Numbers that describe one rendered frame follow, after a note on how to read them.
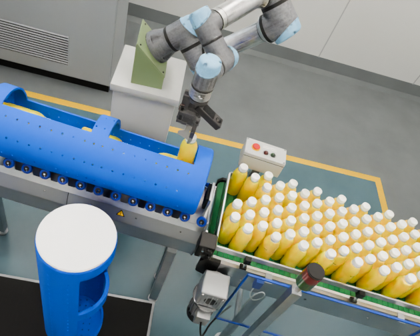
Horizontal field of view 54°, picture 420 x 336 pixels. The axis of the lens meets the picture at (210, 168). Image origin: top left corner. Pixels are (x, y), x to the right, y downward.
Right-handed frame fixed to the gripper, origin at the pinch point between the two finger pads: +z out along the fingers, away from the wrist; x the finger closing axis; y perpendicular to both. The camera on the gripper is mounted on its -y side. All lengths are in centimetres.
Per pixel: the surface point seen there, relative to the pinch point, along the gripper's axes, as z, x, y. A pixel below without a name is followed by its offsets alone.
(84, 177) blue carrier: 23.5, 15.2, 34.5
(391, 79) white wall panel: 119, -304, -198
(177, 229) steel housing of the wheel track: 42.1, 13.6, -6.6
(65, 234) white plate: 27, 39, 32
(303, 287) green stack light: 12, 40, -52
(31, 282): 116, 25, 56
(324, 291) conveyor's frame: 41, 23, -74
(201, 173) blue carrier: 9.1, 7.4, -7.7
